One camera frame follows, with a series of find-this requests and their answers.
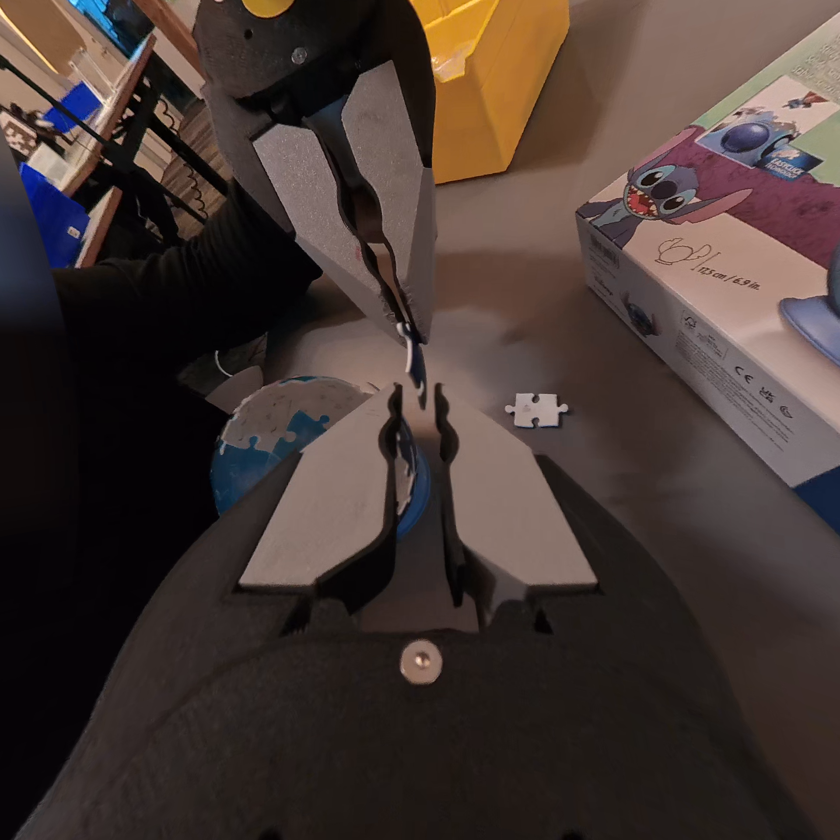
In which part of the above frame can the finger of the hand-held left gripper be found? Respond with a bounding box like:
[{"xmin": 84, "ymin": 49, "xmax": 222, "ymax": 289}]
[
  {"xmin": 340, "ymin": 59, "xmax": 439, "ymax": 347},
  {"xmin": 251, "ymin": 123, "xmax": 409, "ymax": 332}
]

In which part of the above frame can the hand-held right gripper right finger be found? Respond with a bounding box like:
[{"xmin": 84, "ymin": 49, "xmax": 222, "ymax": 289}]
[{"xmin": 433, "ymin": 382, "xmax": 599, "ymax": 630}]

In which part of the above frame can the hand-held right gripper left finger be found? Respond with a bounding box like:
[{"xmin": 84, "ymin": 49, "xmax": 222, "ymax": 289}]
[{"xmin": 238, "ymin": 382, "xmax": 404, "ymax": 616}]

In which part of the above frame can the blue monster-mouth puzzle ball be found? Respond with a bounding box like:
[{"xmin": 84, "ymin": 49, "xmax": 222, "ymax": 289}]
[{"xmin": 210, "ymin": 375, "xmax": 432, "ymax": 540}]

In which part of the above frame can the blue and white puzzle piece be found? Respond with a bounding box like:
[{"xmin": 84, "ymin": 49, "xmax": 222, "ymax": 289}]
[{"xmin": 396, "ymin": 320, "xmax": 431, "ymax": 409}]

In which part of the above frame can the person's left forearm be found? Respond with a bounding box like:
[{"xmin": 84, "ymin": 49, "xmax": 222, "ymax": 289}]
[{"xmin": 52, "ymin": 178, "xmax": 324, "ymax": 352}]

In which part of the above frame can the puzzle ball cardboard box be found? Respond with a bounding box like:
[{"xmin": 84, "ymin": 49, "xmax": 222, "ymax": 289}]
[{"xmin": 575, "ymin": 10, "xmax": 840, "ymax": 508}]

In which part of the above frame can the yellow plastic bin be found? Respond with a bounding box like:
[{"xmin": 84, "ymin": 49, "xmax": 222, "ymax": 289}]
[{"xmin": 407, "ymin": 0, "xmax": 571, "ymax": 186}]

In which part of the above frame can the clear plastic bag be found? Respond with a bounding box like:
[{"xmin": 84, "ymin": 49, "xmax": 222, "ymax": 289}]
[{"xmin": 432, "ymin": 47, "xmax": 475, "ymax": 84}]

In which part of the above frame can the black office chair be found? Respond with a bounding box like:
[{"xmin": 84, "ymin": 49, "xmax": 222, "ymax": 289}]
[{"xmin": 205, "ymin": 366, "xmax": 265, "ymax": 414}]

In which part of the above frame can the blue storage bin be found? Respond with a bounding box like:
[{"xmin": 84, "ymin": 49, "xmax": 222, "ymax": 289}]
[
  {"xmin": 20, "ymin": 163, "xmax": 91, "ymax": 269},
  {"xmin": 42, "ymin": 82, "xmax": 101, "ymax": 136}
]

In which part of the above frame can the wooden table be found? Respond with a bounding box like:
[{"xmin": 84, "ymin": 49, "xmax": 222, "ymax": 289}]
[{"xmin": 73, "ymin": 31, "xmax": 160, "ymax": 270}]

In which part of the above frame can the person's dark clothed torso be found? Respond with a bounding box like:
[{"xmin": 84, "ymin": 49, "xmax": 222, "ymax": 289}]
[{"xmin": 0, "ymin": 262, "xmax": 232, "ymax": 840}]

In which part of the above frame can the black coiled cable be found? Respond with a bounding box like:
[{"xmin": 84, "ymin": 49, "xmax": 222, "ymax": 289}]
[{"xmin": 161, "ymin": 110, "xmax": 207, "ymax": 219}]

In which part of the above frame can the black table frame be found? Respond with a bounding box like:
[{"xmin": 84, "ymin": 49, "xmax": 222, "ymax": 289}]
[{"xmin": 0, "ymin": 52, "xmax": 232, "ymax": 225}]

